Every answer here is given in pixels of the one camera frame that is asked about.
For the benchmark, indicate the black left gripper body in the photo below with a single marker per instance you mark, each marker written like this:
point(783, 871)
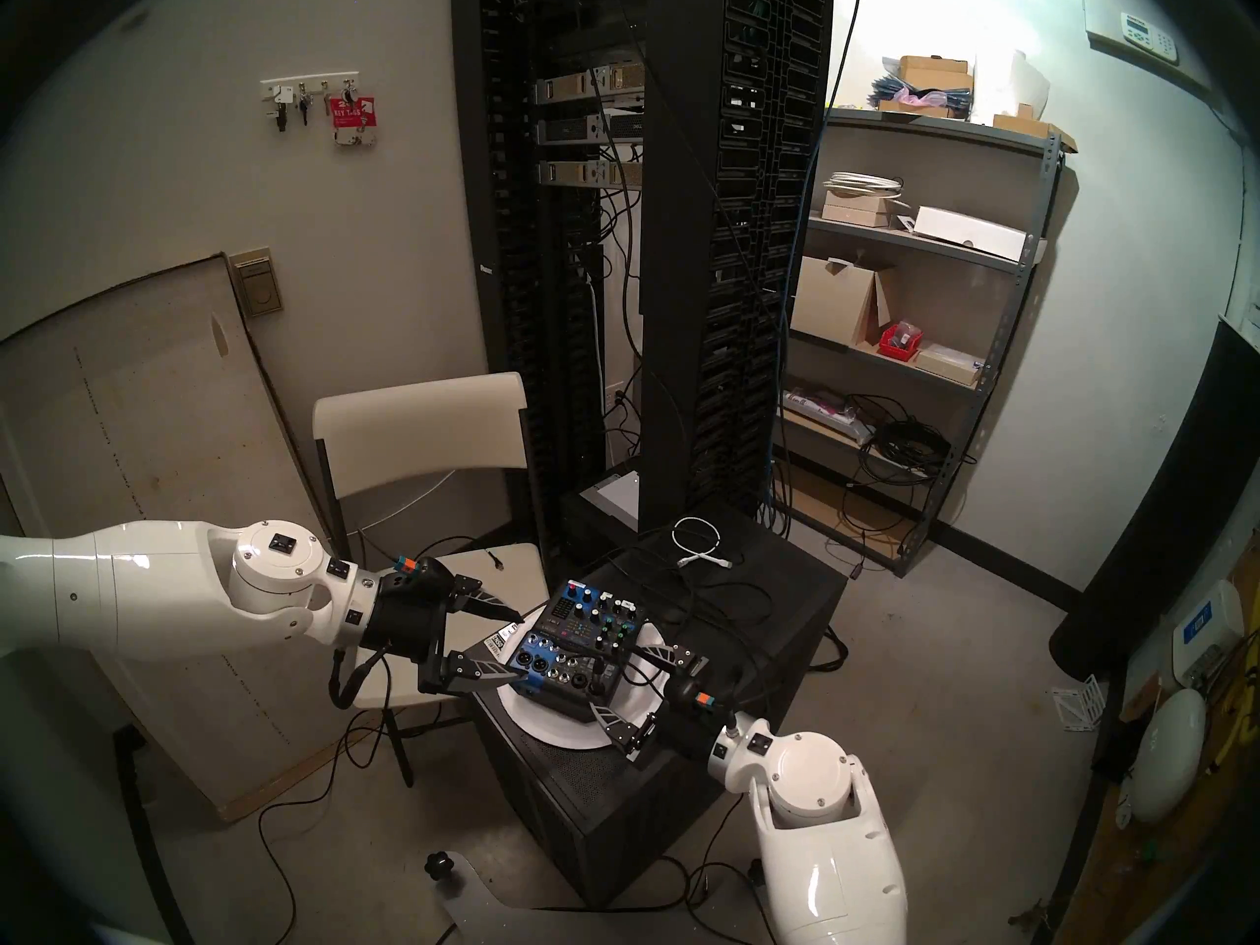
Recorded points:
point(413, 623)

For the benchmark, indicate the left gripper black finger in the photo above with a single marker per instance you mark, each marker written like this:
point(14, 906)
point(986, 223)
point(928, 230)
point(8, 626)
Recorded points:
point(468, 672)
point(477, 601)

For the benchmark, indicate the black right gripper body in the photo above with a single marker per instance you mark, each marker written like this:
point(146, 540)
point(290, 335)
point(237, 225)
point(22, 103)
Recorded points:
point(699, 722)

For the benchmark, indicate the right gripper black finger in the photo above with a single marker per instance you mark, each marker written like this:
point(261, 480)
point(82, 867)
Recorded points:
point(674, 658)
point(628, 731)

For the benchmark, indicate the black blue audio mixer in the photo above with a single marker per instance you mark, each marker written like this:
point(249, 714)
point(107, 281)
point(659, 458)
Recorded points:
point(581, 638)

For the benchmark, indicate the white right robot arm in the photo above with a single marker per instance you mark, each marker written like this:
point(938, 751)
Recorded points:
point(827, 835)

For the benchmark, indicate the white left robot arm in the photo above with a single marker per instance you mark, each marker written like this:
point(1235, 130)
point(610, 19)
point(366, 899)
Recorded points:
point(177, 589)

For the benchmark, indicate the white barcode label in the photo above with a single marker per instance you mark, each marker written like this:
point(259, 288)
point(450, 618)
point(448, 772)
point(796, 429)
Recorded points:
point(500, 643)

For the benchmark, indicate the white round plate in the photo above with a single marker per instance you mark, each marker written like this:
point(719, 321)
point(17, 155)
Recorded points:
point(551, 726)

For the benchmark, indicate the black equipment cabinet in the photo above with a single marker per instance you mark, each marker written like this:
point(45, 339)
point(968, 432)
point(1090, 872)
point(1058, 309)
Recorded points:
point(591, 815)

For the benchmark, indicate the white flat floor device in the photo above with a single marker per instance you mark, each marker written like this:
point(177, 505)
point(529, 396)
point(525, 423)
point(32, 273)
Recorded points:
point(612, 495)

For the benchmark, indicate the cream folding chair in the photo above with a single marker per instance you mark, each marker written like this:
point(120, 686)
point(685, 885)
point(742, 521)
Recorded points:
point(423, 421)

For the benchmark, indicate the black base knob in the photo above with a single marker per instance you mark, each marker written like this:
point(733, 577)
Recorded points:
point(439, 866)

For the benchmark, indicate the pink white package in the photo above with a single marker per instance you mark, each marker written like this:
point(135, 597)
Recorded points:
point(822, 411)

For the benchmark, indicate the large beige leaning board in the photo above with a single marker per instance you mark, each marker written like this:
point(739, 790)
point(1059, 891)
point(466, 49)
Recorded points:
point(148, 431)

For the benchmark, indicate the black server rack column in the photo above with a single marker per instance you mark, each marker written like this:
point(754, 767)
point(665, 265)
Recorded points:
point(689, 264)
point(522, 264)

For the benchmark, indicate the large open cardboard box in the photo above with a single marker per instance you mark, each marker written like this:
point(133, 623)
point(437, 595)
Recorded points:
point(832, 303)

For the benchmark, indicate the red parts bin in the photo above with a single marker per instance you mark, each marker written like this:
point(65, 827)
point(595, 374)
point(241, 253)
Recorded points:
point(899, 341)

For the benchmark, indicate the flat tan box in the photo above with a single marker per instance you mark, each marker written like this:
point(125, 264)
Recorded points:
point(945, 362)

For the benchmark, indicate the silver rack mounted unit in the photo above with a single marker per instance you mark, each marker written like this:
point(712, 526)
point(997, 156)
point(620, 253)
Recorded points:
point(589, 172)
point(591, 85)

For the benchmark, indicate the white oval device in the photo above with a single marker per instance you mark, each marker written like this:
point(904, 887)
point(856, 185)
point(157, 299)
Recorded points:
point(1166, 756)

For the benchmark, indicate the beige flat box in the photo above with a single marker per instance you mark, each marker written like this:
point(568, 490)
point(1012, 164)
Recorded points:
point(856, 210)

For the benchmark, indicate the tall black panel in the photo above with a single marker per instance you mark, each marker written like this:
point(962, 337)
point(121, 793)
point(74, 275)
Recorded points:
point(1152, 539)

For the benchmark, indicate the white device blue label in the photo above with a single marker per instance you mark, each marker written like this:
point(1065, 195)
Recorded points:
point(1203, 628)

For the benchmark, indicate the white flat box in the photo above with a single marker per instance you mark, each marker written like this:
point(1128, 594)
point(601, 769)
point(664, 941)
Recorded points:
point(970, 232)

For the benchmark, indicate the black key fob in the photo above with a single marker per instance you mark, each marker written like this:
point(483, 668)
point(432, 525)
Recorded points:
point(282, 114)

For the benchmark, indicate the white key hook rack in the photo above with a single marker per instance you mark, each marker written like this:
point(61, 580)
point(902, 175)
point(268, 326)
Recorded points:
point(295, 85)

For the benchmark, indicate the grey metal shelf unit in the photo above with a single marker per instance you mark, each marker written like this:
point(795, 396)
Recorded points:
point(945, 131)

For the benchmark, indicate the pink plastic bag stack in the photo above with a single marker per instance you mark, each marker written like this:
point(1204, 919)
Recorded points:
point(906, 96)

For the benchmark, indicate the brown cardboard box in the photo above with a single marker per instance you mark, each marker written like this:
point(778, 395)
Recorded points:
point(930, 70)

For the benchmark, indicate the white paper bag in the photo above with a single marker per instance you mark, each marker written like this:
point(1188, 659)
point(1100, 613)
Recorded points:
point(1009, 82)

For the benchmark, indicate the white wall outlet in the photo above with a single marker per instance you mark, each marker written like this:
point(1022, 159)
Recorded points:
point(616, 397)

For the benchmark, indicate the beige wall switch plate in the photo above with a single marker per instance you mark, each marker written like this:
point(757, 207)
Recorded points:
point(256, 283)

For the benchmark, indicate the white mesh bracket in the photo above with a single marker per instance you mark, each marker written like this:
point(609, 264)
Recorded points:
point(1078, 707)

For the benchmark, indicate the white wall thermostat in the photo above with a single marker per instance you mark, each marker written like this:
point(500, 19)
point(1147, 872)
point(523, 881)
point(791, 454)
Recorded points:
point(1148, 35)

